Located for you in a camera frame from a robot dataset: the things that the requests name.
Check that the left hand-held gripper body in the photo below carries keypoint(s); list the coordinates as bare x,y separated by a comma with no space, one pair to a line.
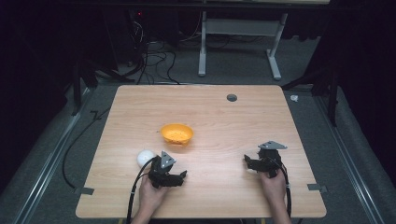
162,177

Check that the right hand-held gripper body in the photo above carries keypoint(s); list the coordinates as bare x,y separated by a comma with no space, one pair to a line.
270,161

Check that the white ball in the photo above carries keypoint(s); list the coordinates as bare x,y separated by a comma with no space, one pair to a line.
144,157

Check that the orange plastic bowl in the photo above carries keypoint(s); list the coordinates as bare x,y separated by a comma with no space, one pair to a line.
176,133

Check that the person's left hand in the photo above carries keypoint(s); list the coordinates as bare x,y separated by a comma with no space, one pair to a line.
150,196

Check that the person's right hand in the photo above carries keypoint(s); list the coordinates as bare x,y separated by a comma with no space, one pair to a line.
275,186

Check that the grey tape strip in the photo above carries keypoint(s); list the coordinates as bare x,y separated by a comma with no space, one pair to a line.
84,190
317,188

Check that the crumpled white paper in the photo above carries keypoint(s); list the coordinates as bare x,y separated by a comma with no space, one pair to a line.
294,98

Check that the black metal stand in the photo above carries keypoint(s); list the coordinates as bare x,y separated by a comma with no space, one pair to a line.
77,87
331,93

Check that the dark computer tower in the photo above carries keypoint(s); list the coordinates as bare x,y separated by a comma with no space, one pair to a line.
138,34

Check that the metal floor rail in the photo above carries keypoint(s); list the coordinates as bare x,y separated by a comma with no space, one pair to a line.
348,161
46,168

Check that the white metal desk frame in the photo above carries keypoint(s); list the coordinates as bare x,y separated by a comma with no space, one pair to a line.
241,28

